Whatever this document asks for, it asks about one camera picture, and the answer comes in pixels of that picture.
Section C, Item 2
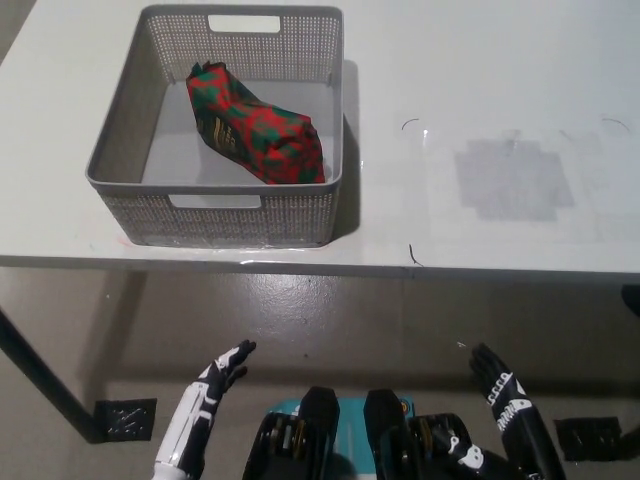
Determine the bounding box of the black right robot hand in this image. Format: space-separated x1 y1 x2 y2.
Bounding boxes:
446 342 570 480

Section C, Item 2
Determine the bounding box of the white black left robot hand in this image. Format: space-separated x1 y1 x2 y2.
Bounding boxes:
152 339 258 476

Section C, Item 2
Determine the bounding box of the red green coffee bean bag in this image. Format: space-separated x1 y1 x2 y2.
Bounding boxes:
185 60 327 186

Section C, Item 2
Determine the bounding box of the black floor tape patch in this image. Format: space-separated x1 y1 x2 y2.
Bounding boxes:
93 397 158 444
553 416 622 462

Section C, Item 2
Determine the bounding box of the black teal robot torso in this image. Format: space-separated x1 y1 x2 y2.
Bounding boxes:
242 384 486 480

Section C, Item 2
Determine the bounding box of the black table leg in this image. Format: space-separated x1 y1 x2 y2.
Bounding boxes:
621 284 640 317
0 307 99 444

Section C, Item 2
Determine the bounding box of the grey perforated plastic basket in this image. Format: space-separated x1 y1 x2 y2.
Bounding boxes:
83 4 345 249

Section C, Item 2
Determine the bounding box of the clear tape patch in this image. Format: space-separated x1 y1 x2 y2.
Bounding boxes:
453 137 576 224

